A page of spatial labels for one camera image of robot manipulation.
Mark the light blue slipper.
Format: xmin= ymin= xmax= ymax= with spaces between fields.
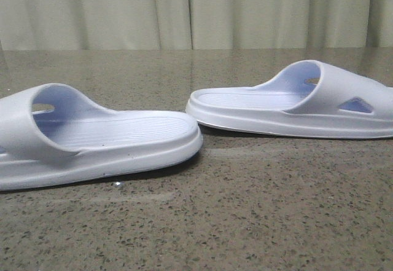
xmin=1 ymin=84 xmax=203 ymax=190
xmin=186 ymin=60 xmax=392 ymax=139

